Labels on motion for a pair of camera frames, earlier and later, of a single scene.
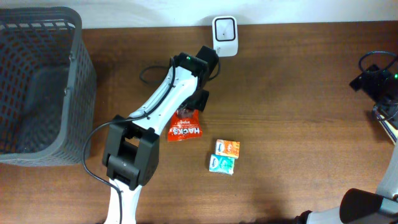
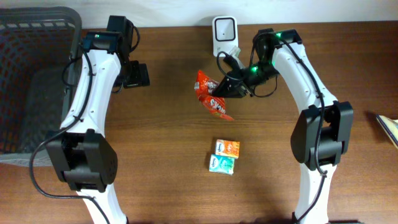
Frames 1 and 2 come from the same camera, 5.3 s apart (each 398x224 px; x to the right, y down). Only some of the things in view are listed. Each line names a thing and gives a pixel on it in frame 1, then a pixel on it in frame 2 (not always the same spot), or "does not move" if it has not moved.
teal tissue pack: x=222 y=165 does not move
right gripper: x=370 y=78 → x=239 y=88
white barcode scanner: x=225 y=33 does not move
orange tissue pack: x=227 y=148 does not move
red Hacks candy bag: x=185 y=124 → x=205 y=87
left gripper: x=197 y=99 → x=137 y=74
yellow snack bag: x=392 y=132 does not move
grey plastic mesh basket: x=47 y=87 does not move
